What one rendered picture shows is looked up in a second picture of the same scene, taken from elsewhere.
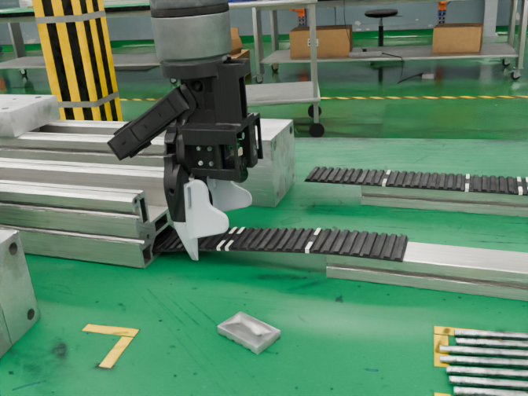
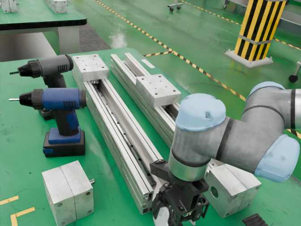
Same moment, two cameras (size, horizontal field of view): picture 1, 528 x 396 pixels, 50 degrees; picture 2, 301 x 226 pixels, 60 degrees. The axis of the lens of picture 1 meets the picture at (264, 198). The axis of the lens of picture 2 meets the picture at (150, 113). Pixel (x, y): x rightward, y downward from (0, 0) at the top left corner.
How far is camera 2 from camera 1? 0.39 m
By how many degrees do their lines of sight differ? 36
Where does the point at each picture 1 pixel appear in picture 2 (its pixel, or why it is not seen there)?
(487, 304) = not seen: outside the picture
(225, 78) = (188, 191)
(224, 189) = not seen: hidden behind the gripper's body
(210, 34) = (187, 173)
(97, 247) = (132, 192)
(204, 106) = (180, 189)
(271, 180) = (225, 209)
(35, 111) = (167, 98)
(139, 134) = (157, 173)
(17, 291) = (85, 205)
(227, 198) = not seen: hidden behind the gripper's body
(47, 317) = (96, 214)
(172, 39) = (171, 163)
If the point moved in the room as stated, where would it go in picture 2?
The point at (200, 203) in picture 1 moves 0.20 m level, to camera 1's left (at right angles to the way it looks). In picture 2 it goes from (164, 218) to (105, 167)
